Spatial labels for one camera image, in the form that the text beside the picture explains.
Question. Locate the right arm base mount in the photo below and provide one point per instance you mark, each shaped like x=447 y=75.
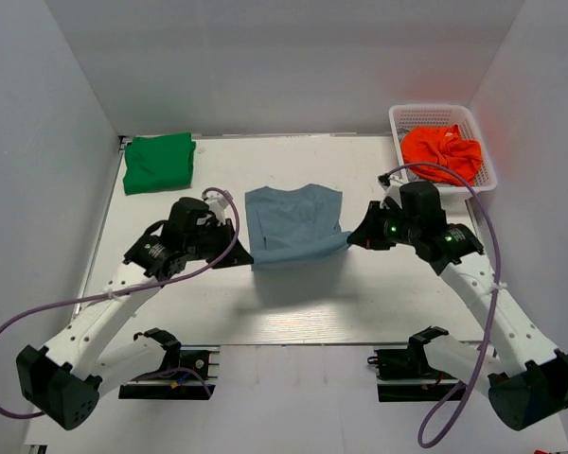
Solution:
x=399 y=381

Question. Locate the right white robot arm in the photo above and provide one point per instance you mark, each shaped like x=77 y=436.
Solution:
x=527 y=381

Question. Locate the folded green t-shirt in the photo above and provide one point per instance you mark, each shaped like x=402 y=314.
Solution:
x=161 y=163

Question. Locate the crumpled orange t-shirt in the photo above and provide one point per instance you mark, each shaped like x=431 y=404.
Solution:
x=443 y=146

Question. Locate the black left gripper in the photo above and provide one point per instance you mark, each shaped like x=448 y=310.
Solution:
x=238 y=255

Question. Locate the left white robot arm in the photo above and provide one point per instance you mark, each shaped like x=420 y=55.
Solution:
x=67 y=376

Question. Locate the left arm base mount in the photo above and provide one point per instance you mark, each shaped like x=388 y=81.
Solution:
x=193 y=377

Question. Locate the blue-grey t-shirt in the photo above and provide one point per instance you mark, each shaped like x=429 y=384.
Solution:
x=289 y=227

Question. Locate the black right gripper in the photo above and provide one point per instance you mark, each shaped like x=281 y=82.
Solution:
x=367 y=235

